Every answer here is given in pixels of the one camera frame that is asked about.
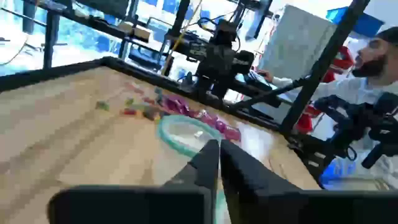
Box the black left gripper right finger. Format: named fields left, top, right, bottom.
left=220, top=139, right=302, bottom=224

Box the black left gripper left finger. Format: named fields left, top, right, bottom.
left=161, top=139, right=220, bottom=200

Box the teal-rimmed clear lid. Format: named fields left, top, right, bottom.
left=156, top=114, right=224, bottom=159

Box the blue wrapped candy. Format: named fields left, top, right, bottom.
left=154, top=86, right=164, bottom=105

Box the pink candy stick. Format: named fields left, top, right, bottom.
left=123, top=81, right=146, bottom=96

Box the red plastic object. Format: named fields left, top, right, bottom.
left=294, top=104, right=315, bottom=134
left=323, top=45, right=355, bottom=83

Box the person's hand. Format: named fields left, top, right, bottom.
left=257, top=68, right=274, bottom=83

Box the person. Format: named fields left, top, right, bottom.
left=257, top=26, right=398, bottom=190

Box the grey panel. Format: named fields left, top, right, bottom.
left=257, top=3, right=338, bottom=125

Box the beige box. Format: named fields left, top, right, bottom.
left=118, top=21, right=135, bottom=34
left=133, top=24, right=154, bottom=41

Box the blue panel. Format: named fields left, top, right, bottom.
left=325, top=6, right=386, bottom=39

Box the black metal desk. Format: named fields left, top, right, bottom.
left=21, top=0, right=175, bottom=74

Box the person's black cap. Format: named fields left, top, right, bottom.
left=374, top=26, right=398, bottom=44

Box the yellow cable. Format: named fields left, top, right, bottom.
left=160, top=0, right=203, bottom=76

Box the black metal table frame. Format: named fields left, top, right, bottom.
left=0, top=0, right=373, bottom=189

